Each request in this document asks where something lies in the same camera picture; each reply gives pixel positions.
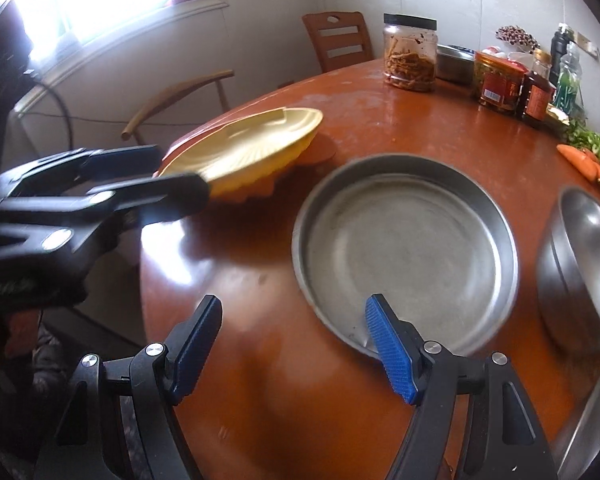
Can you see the dark sauce bottle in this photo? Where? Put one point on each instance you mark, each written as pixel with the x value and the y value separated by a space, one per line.
pixel 535 100

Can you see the black-lidded pickle jar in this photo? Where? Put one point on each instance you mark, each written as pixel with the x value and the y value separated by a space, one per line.
pixel 410 60

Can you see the gold foil packet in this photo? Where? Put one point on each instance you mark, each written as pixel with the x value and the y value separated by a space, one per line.
pixel 557 116

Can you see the steel plate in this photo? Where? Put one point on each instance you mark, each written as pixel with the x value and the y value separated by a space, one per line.
pixel 405 240

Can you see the red white packet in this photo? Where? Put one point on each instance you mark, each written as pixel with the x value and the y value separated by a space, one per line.
pixel 505 56

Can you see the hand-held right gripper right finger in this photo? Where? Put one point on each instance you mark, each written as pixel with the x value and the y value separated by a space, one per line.
pixel 390 355

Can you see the wooden armchair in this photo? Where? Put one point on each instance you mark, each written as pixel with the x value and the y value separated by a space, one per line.
pixel 180 91

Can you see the yellow scalloped plate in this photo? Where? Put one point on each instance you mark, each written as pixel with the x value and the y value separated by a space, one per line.
pixel 250 150

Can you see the black thermos bottle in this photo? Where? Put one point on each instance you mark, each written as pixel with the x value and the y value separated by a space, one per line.
pixel 560 47

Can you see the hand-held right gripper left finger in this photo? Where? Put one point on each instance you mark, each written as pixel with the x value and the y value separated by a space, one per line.
pixel 195 352

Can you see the red label pickle jar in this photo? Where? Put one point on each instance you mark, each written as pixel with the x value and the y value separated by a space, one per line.
pixel 497 85

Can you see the green leafy vegetables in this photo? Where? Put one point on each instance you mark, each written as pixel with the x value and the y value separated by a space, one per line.
pixel 597 142

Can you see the orange flower-shaped plate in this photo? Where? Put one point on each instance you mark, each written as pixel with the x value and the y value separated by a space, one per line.
pixel 317 152

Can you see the large steel bowl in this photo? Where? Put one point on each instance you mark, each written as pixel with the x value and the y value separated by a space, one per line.
pixel 595 425

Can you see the steel basin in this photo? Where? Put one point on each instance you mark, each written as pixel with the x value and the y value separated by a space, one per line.
pixel 455 65

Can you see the clear plastic bottle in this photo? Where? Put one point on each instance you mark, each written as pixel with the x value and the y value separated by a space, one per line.
pixel 569 91

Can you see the wooden slatted chair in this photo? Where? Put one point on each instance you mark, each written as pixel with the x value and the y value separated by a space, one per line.
pixel 312 35

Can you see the small steel bowl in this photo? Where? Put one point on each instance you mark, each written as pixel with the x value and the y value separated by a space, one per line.
pixel 570 270

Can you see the red white flower ornament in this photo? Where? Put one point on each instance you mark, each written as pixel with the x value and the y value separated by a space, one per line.
pixel 515 36

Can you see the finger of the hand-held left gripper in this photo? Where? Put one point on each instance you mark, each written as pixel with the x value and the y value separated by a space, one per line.
pixel 130 156
pixel 175 192

